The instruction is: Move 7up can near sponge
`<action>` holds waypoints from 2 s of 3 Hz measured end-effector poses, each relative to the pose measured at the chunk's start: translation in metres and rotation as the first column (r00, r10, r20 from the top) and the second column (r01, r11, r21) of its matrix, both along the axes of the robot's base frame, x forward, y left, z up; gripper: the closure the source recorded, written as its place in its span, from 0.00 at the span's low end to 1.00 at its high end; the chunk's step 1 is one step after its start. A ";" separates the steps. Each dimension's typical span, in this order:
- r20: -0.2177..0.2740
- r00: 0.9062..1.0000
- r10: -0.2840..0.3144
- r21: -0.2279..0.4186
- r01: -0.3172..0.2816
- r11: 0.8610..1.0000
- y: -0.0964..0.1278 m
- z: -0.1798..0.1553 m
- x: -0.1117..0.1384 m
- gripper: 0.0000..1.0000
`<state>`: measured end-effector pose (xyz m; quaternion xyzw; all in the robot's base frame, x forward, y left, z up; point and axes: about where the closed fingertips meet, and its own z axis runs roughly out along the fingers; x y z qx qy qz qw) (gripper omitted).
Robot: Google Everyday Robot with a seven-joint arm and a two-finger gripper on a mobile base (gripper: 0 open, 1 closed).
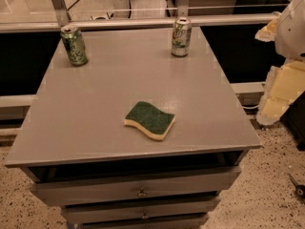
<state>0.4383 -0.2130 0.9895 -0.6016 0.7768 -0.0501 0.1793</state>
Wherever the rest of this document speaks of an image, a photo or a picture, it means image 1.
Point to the black caster wheel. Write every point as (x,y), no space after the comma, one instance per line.
(299,188)

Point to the green and yellow sponge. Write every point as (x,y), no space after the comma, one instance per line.
(149,120)

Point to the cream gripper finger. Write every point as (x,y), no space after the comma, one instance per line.
(283,87)
(267,33)

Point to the bottom grey drawer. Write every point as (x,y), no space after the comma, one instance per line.
(191,221)

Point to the top grey drawer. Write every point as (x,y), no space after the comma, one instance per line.
(133,187)

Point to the grey metal railing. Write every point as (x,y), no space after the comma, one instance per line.
(51,15)

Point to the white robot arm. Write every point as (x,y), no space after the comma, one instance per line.
(290,33)

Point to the grey drawer cabinet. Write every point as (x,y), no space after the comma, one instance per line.
(137,138)

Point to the middle grey drawer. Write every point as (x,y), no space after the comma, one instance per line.
(142,209)

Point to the white 7up soda can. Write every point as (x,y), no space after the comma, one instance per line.
(182,30)

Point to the green soda can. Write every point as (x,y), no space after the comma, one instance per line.
(74,44)

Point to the grey drawer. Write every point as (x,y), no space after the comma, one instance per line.
(191,221)
(142,209)
(133,187)

